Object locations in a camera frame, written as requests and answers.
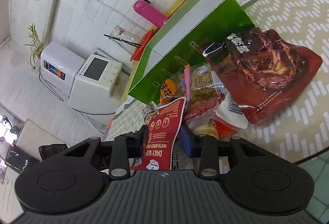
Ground orange print snack bag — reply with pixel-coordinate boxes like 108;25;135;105
160;79;176;105

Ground cookie bag pink zipper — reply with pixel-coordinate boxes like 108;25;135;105
170;63;228;114

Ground red daily nuts pouch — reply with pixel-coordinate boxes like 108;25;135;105
131;97;186;171

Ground dark red meat pouch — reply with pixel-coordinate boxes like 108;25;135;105
199;27;322;126

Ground black chopsticks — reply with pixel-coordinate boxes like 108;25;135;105
104;34;142;48

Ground white water purifier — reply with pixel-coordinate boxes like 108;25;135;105
41;41;85;96

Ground pink thermos bottle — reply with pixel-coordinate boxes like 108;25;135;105
133;0;168;28

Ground red plastic basket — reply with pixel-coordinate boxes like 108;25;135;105
130;29;154;62

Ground bread bun packet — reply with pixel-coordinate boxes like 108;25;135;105
188;117;249;139

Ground potted green plant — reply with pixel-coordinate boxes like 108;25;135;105
24;23;45;70

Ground white water dispenser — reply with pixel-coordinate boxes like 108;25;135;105
68;54;124;116

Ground green cardboard box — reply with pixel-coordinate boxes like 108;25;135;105
128;0;254;104

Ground small brown jelly packet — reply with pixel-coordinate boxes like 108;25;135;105
142;101;158;124

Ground red stick snack packet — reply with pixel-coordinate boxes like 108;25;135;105
183;94;225;122

